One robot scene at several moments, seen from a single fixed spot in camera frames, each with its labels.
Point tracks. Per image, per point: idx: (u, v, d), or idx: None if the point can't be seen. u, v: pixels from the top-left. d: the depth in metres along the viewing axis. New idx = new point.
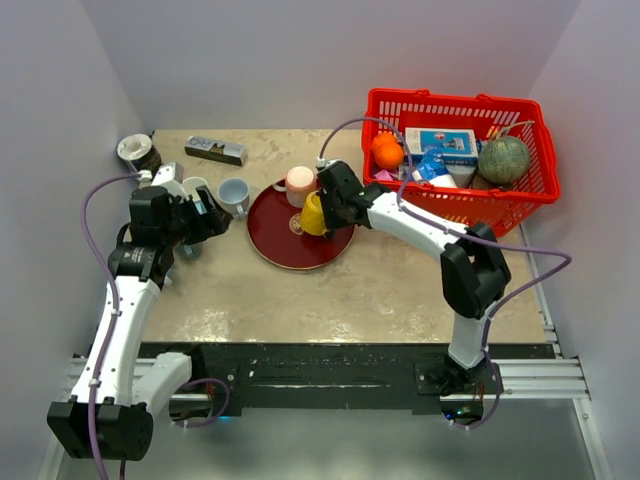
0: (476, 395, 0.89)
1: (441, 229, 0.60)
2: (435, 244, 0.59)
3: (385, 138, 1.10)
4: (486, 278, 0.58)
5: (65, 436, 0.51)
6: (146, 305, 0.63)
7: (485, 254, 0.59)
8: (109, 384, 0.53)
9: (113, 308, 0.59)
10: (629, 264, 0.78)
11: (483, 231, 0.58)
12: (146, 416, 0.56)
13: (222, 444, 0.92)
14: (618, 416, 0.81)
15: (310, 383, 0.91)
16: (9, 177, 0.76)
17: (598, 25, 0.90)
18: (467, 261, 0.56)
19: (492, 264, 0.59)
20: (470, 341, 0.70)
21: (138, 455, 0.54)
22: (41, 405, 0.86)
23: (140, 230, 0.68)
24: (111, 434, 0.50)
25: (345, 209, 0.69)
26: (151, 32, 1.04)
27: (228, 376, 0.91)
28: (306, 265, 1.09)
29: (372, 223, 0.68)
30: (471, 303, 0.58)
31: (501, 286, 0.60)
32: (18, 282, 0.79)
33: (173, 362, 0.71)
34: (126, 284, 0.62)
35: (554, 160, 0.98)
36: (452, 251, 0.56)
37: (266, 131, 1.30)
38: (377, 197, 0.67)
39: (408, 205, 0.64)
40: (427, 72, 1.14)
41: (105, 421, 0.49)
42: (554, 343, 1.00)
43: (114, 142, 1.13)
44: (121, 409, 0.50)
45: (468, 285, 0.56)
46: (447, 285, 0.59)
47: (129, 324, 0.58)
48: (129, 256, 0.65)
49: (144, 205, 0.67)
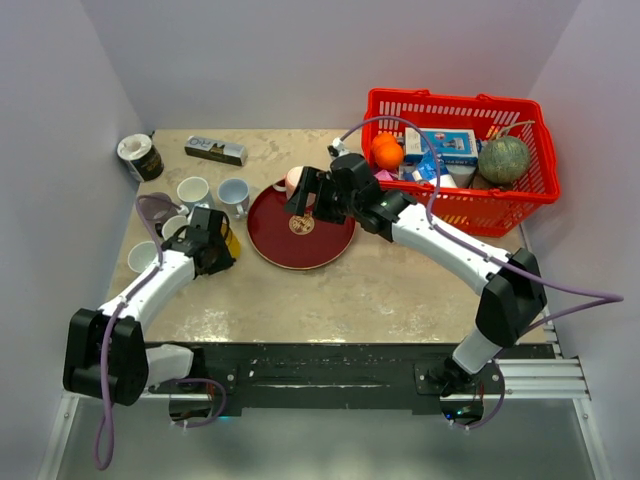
0: (476, 395, 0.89)
1: (482, 256, 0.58)
2: (476, 272, 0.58)
3: (386, 139, 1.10)
4: (524, 308, 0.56)
5: (75, 346, 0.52)
6: (183, 276, 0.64)
7: (524, 282, 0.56)
8: (134, 308, 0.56)
9: (157, 262, 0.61)
10: (629, 263, 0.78)
11: (526, 259, 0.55)
12: (146, 366, 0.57)
13: (221, 444, 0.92)
14: (619, 419, 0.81)
15: (310, 383, 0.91)
16: (9, 177, 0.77)
17: (598, 23, 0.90)
18: (510, 294, 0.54)
19: (533, 292, 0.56)
20: (481, 353, 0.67)
21: (125, 397, 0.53)
22: (40, 404, 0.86)
23: (194, 232, 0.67)
24: (119, 355, 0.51)
25: (364, 219, 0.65)
26: (150, 31, 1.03)
27: (228, 376, 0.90)
28: (306, 266, 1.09)
29: (394, 236, 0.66)
30: (509, 335, 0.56)
31: (538, 314, 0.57)
32: (18, 281, 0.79)
33: (176, 350, 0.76)
34: (174, 253, 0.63)
35: (553, 160, 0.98)
36: (496, 284, 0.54)
37: (267, 131, 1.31)
38: (402, 210, 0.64)
39: (439, 223, 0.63)
40: (427, 72, 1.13)
41: (119, 335, 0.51)
42: (554, 343, 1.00)
43: (115, 143, 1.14)
44: (135, 330, 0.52)
45: (508, 318, 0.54)
46: (484, 316, 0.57)
47: (163, 280, 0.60)
48: (180, 242, 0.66)
49: (204, 210, 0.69)
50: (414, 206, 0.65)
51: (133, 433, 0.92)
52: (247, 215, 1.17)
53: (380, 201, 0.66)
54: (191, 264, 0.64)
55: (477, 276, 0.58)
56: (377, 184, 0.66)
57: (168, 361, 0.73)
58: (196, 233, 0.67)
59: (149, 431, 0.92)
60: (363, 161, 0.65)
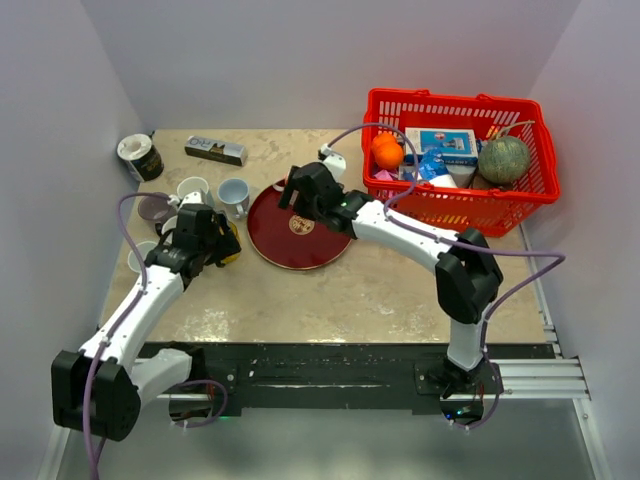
0: (476, 395, 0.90)
1: (432, 238, 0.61)
2: (428, 253, 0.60)
3: (386, 139, 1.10)
4: (480, 283, 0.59)
5: (60, 389, 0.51)
6: (171, 296, 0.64)
7: (476, 259, 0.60)
8: (116, 346, 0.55)
9: (142, 287, 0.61)
10: (629, 263, 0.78)
11: (473, 237, 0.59)
12: (137, 401, 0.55)
13: (221, 445, 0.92)
14: (619, 418, 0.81)
15: (310, 383, 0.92)
16: (10, 176, 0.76)
17: (598, 24, 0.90)
18: (461, 269, 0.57)
19: (485, 267, 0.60)
20: (469, 344, 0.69)
21: (117, 435, 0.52)
22: (40, 405, 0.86)
23: (181, 236, 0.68)
24: (103, 398, 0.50)
25: (327, 220, 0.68)
26: (150, 31, 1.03)
27: (228, 376, 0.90)
28: (306, 265, 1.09)
29: (357, 234, 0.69)
30: (468, 311, 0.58)
31: (494, 288, 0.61)
32: (18, 281, 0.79)
33: (173, 357, 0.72)
34: (158, 271, 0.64)
35: (553, 160, 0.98)
36: (446, 261, 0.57)
37: (267, 131, 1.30)
38: (360, 208, 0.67)
39: (394, 214, 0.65)
40: (427, 72, 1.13)
41: (101, 379, 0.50)
42: (554, 343, 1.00)
43: (115, 143, 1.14)
44: (119, 372, 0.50)
45: (464, 293, 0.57)
46: (443, 296, 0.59)
47: (148, 305, 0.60)
48: (166, 254, 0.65)
49: (190, 214, 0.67)
50: (372, 204, 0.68)
51: (133, 433, 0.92)
52: (247, 215, 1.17)
53: (341, 202, 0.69)
54: (177, 280, 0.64)
55: (430, 258, 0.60)
56: (337, 188, 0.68)
57: (163, 377, 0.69)
58: (183, 238, 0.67)
59: (149, 431, 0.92)
60: (321, 169, 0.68)
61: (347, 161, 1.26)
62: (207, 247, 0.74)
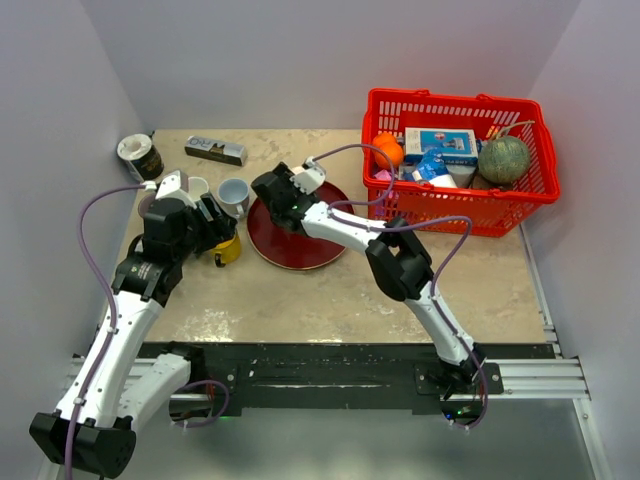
0: (476, 395, 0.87)
1: (365, 229, 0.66)
2: (361, 242, 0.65)
3: (386, 139, 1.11)
4: (409, 264, 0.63)
5: (46, 447, 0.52)
6: (146, 324, 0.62)
7: (403, 243, 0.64)
8: (92, 405, 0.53)
9: (110, 327, 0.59)
10: (628, 263, 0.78)
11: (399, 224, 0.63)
12: (128, 436, 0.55)
13: (221, 444, 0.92)
14: (619, 418, 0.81)
15: (310, 383, 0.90)
16: (11, 175, 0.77)
17: (598, 23, 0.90)
18: (387, 251, 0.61)
19: (412, 251, 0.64)
20: (434, 331, 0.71)
21: (113, 473, 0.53)
22: (41, 405, 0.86)
23: (152, 244, 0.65)
24: (88, 455, 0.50)
25: (281, 222, 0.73)
26: (150, 30, 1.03)
27: (228, 376, 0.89)
28: (306, 265, 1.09)
29: (309, 233, 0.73)
30: (399, 289, 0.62)
31: (426, 269, 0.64)
32: (18, 280, 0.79)
33: (169, 369, 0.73)
34: (127, 301, 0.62)
35: (553, 160, 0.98)
36: (374, 246, 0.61)
37: (267, 131, 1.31)
38: (308, 208, 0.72)
39: (336, 211, 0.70)
40: (427, 72, 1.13)
41: (81, 443, 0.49)
42: (554, 343, 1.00)
43: (114, 143, 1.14)
44: (99, 434, 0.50)
45: (392, 274, 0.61)
46: (377, 277, 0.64)
47: (121, 346, 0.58)
48: (136, 272, 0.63)
49: (157, 220, 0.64)
50: (318, 204, 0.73)
51: None
52: (246, 215, 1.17)
53: (292, 206, 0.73)
54: (149, 307, 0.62)
55: (363, 246, 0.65)
56: (291, 193, 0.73)
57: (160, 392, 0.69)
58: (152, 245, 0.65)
59: (150, 431, 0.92)
60: (275, 175, 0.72)
61: (347, 162, 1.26)
62: (186, 248, 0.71)
